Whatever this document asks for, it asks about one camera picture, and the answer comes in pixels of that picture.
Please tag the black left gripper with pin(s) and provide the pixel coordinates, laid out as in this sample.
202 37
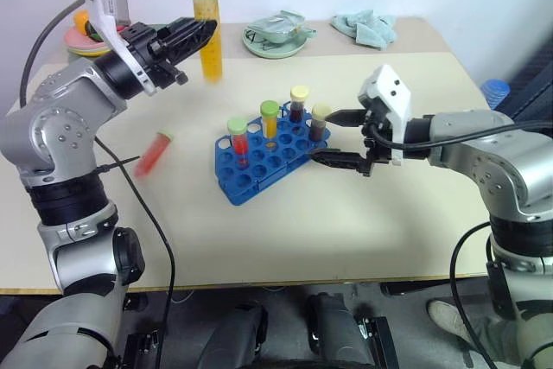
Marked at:
140 38

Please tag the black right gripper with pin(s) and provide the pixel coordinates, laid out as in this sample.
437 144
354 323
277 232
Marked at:
376 127

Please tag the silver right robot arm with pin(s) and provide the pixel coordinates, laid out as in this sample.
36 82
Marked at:
488 144

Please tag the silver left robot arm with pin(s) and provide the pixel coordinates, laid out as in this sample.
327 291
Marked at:
65 127

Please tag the blue test tube rack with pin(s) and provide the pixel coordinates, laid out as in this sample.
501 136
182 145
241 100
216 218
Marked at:
263 170

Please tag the large yellow tube green cap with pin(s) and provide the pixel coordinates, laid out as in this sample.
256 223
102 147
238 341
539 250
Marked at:
209 36

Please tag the brown tube yellow cap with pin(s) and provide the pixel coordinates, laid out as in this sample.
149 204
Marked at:
319 125

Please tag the dark red tube yellow cap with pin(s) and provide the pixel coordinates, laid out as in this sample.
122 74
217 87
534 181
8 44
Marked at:
299 107

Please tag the small yellow tube green cap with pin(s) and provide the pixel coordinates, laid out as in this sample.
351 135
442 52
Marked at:
270 120

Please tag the clear plastic bag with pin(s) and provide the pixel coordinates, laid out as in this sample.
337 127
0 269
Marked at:
276 25

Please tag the pale green plate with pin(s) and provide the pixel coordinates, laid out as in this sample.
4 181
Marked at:
276 52

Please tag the red tube green cap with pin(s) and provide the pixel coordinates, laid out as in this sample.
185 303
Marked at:
239 140

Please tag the pink plate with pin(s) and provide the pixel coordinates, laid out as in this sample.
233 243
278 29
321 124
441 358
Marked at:
80 40

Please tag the orange toy fruit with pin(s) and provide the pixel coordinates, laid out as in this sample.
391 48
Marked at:
80 20

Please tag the light green cloth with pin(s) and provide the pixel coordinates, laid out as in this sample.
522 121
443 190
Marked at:
367 27

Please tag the red tube pink cap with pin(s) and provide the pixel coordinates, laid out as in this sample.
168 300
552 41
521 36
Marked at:
153 155

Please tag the blue ribbed bottle cap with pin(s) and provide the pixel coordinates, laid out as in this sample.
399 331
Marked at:
496 91

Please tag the grey rounded leg shape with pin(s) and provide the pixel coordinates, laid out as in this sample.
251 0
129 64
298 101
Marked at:
237 334
337 330

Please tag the black ribbed panel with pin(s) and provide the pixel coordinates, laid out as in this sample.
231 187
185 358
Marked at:
533 79

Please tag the white shoe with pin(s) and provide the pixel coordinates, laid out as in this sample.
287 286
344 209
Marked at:
447 317

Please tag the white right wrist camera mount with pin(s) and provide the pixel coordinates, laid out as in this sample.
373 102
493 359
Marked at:
395 92

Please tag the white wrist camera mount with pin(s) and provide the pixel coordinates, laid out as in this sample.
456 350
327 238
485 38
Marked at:
106 6
395 92

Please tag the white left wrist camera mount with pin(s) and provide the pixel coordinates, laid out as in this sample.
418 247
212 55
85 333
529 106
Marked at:
106 6

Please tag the black foot bracket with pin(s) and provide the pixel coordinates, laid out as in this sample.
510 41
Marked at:
382 343
142 349

